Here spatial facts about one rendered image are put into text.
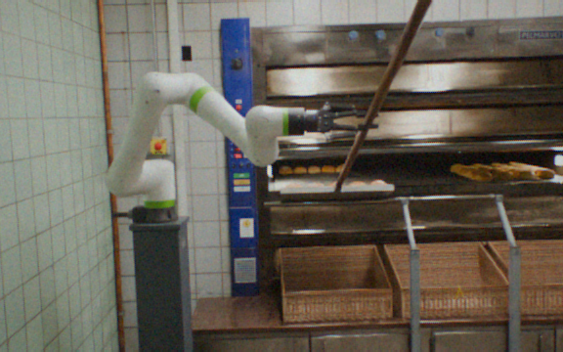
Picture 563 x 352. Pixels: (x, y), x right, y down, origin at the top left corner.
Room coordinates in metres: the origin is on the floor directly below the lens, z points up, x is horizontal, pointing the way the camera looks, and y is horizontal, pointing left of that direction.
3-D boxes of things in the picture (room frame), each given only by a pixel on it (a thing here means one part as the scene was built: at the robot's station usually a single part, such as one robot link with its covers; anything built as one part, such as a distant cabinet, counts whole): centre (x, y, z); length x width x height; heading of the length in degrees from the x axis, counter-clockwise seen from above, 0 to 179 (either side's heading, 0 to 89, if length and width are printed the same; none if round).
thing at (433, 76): (3.44, -0.83, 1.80); 1.79 x 0.11 x 0.19; 90
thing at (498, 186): (3.47, -0.83, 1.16); 1.80 x 0.06 x 0.04; 90
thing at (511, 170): (3.89, -1.41, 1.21); 0.61 x 0.48 x 0.06; 0
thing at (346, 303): (3.17, -0.26, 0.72); 0.56 x 0.49 x 0.28; 91
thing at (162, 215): (2.47, 0.56, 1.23); 0.26 x 0.15 x 0.06; 88
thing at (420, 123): (3.44, -0.83, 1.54); 1.79 x 0.11 x 0.19; 90
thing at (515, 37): (3.47, -0.83, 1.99); 1.80 x 0.08 x 0.21; 90
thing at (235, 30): (4.37, 0.23, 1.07); 1.93 x 0.16 x 2.15; 0
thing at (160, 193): (2.45, 0.51, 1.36); 0.16 x 0.13 x 0.19; 138
